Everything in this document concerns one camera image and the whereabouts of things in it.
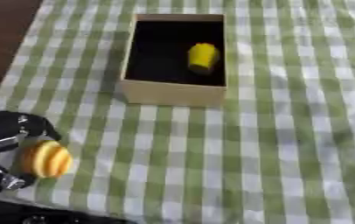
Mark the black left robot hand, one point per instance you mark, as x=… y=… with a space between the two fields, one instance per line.
x=2 y=125

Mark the orange yellow striped round toy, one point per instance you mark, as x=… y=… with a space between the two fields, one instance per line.
x=45 y=159

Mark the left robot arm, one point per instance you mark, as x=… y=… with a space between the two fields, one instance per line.
x=27 y=212

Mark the tan cardboard box black inside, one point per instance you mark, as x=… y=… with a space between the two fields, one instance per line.
x=173 y=92

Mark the yellow cylinder toy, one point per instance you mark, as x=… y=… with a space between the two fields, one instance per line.
x=202 y=57

